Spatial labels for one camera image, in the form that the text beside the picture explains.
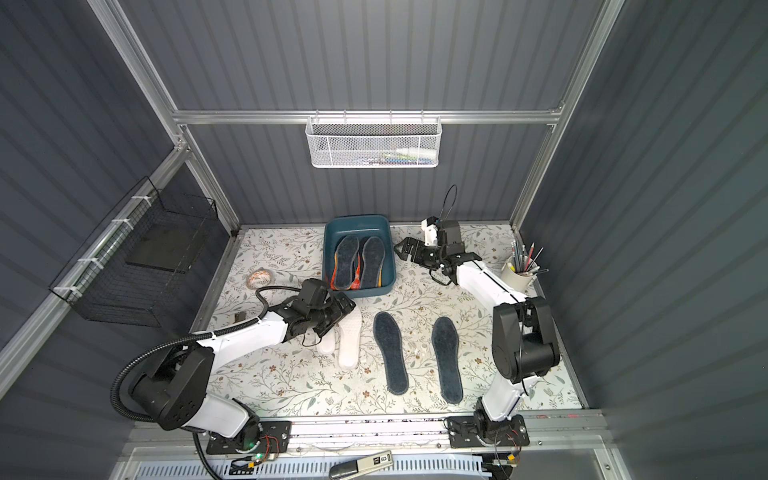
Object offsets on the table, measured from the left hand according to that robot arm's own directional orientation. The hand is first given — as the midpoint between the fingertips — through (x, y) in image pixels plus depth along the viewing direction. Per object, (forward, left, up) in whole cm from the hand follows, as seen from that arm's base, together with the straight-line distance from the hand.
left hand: (351, 314), depth 88 cm
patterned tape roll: (+19, +36, -7) cm, 41 cm away
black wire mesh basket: (+2, +52, +21) cm, 56 cm away
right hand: (+15, -18, +11) cm, 26 cm away
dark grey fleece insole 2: (+28, -5, -3) cm, 28 cm away
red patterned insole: (+15, 0, -5) cm, 16 cm away
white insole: (-2, +1, -6) cm, 6 cm away
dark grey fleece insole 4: (-5, -28, -6) cm, 29 cm away
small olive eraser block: (+2, +37, -6) cm, 37 cm away
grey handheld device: (-37, -1, -2) cm, 37 cm away
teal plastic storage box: (+46, 0, -9) cm, 47 cm away
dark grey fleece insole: (+23, +5, -3) cm, 23 cm away
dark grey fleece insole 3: (-3, -11, -7) cm, 13 cm away
